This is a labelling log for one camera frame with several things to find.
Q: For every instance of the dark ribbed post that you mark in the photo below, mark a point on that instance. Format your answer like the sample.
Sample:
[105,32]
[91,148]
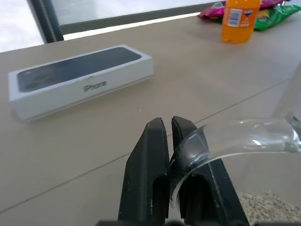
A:
[47,20]

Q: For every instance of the white iPhone box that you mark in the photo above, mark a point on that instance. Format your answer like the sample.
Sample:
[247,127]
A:
[80,80]

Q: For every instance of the pink snack bag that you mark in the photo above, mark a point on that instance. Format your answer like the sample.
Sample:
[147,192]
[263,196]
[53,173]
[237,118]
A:
[218,10]

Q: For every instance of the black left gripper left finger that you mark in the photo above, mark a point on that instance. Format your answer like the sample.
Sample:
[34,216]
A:
[143,169]

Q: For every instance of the clear plastic cup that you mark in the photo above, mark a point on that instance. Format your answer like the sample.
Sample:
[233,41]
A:
[270,139]

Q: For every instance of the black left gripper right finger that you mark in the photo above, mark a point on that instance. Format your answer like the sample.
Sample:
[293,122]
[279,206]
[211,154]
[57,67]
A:
[211,188]

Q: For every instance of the green snack bag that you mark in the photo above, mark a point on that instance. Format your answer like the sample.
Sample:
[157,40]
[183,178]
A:
[275,17]

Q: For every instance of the oatmeal flakes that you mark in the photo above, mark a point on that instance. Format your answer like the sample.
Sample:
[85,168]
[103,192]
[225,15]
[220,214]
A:
[268,207]

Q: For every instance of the orange soda bottle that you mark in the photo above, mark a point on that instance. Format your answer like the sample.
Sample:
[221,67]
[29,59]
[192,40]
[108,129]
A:
[238,21]

